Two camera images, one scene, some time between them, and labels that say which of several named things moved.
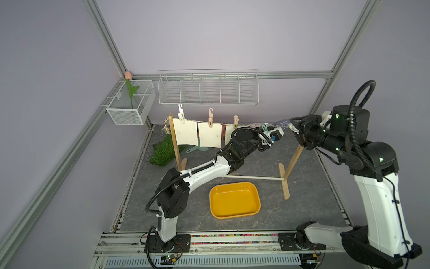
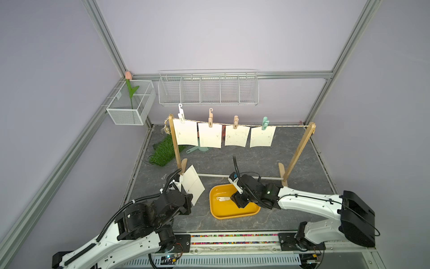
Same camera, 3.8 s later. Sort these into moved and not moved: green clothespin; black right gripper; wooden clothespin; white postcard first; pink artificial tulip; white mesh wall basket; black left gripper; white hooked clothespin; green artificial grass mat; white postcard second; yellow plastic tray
Moved: black left gripper; black right gripper; green clothespin
Not moved: white mesh wall basket; white postcard first; white postcard second; green artificial grass mat; yellow plastic tray; pink artificial tulip; wooden clothespin; white hooked clothespin
